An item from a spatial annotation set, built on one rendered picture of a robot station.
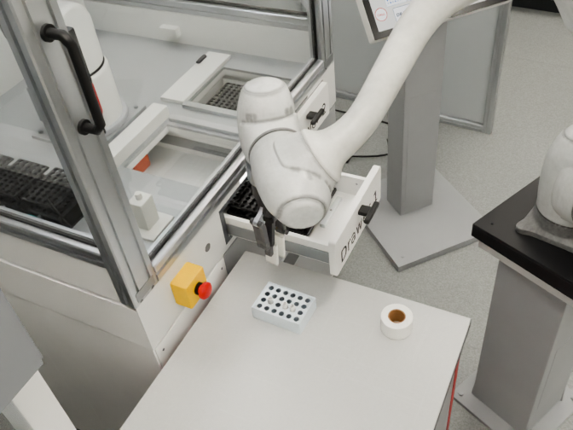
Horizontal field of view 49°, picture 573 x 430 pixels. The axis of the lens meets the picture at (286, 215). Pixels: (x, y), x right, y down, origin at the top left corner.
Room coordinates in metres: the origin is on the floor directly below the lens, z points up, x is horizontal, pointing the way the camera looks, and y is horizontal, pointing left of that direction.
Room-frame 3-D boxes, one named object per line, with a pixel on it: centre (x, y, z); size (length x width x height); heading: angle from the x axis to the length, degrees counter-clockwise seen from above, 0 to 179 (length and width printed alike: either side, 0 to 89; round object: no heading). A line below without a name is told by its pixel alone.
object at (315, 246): (1.19, 0.01, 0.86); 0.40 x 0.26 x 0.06; 59
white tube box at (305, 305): (0.92, 0.03, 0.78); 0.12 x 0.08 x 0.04; 57
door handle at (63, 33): (0.86, 0.28, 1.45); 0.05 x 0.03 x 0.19; 59
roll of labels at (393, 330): (0.84, -0.21, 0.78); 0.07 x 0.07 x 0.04
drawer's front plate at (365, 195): (1.09, -0.16, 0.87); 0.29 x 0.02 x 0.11; 149
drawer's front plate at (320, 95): (1.50, -0.09, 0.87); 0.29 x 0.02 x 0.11; 149
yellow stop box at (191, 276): (0.94, 0.23, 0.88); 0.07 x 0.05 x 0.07; 149
